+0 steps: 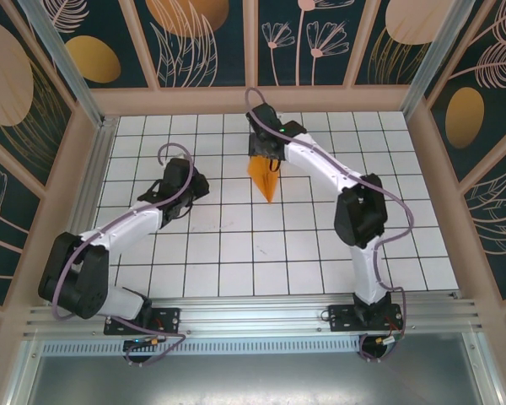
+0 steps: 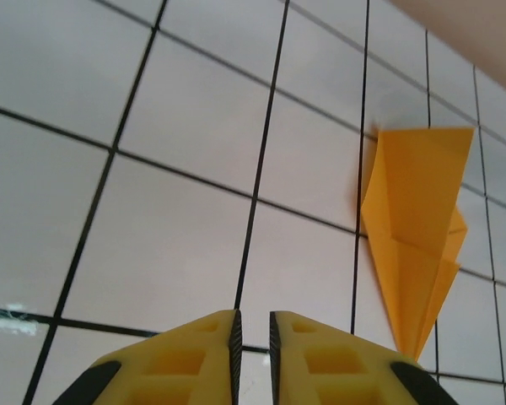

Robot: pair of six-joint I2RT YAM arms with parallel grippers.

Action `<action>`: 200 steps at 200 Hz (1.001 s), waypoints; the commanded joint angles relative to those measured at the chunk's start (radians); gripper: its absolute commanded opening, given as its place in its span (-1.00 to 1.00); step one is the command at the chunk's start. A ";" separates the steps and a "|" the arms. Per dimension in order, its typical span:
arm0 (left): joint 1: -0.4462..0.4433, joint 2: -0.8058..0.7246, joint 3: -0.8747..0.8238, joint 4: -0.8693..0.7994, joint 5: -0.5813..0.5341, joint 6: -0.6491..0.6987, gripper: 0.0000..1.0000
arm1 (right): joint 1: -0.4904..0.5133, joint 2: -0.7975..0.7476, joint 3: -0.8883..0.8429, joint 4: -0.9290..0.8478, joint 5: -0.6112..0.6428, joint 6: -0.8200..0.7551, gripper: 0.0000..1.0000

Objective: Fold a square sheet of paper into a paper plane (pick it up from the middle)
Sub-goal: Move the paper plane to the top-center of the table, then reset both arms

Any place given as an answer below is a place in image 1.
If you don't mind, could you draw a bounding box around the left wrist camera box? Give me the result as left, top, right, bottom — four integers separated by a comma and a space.
163, 159, 195, 186

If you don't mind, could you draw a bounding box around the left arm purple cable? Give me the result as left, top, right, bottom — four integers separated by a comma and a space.
51, 143, 195, 368

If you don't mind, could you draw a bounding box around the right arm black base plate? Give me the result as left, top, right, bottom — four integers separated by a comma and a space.
327, 302, 405, 332

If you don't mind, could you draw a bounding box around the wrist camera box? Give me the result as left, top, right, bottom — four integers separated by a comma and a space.
163, 159, 195, 186
250, 104, 280, 131

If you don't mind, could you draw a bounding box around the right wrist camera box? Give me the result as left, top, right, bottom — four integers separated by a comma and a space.
250, 104, 280, 131

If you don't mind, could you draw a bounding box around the long aluminium mounting rail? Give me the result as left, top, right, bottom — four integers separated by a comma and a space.
23, 290, 484, 338

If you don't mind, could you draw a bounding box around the aluminium frame post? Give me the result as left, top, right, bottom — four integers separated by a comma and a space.
400, 0, 477, 123
16, 0, 107, 127

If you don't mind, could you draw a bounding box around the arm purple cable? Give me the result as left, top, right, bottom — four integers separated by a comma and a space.
51, 143, 195, 368
244, 87, 417, 364

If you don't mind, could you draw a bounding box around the slotted grey cable duct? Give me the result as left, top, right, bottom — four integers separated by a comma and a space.
40, 340, 469, 356

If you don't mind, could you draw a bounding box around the orange paper sheet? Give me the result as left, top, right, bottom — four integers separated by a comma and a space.
245, 154, 282, 205

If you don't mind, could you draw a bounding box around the grey sheet metal panel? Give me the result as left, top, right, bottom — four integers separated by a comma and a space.
6, 337, 505, 405

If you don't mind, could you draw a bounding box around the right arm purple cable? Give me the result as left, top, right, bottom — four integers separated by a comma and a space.
244, 87, 417, 364

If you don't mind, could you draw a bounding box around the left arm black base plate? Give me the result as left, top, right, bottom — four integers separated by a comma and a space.
104, 306, 182, 337

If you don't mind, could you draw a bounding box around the aluminium side rail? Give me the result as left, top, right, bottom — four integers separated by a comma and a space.
48, 116, 120, 305

